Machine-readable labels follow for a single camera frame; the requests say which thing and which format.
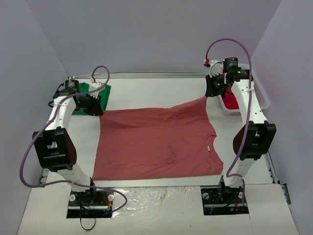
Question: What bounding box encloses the green folded t-shirt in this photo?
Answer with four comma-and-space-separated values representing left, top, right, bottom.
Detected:
72, 82, 111, 115

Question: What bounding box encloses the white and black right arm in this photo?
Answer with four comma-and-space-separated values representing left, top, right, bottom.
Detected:
204, 57, 276, 202

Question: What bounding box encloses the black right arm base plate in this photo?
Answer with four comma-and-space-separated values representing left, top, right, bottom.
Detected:
201, 186, 249, 216

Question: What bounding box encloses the magenta crumpled t-shirt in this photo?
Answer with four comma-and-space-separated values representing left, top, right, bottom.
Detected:
221, 89, 239, 110

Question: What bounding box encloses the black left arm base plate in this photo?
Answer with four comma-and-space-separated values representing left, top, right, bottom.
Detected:
67, 190, 114, 218

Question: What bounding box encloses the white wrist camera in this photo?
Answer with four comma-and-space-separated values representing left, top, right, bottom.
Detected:
204, 59, 224, 77
87, 78, 106, 99

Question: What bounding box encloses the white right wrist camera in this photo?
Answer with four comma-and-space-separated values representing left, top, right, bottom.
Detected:
204, 59, 224, 77

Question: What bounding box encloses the salmon pink t-shirt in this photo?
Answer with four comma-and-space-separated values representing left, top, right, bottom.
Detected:
92, 97, 223, 181

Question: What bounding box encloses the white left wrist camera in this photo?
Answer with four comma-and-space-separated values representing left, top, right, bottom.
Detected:
87, 78, 106, 99

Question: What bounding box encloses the white plastic basket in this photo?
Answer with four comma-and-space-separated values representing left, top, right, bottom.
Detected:
218, 71, 270, 116

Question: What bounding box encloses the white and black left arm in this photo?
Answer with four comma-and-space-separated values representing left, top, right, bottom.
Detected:
33, 77, 105, 205

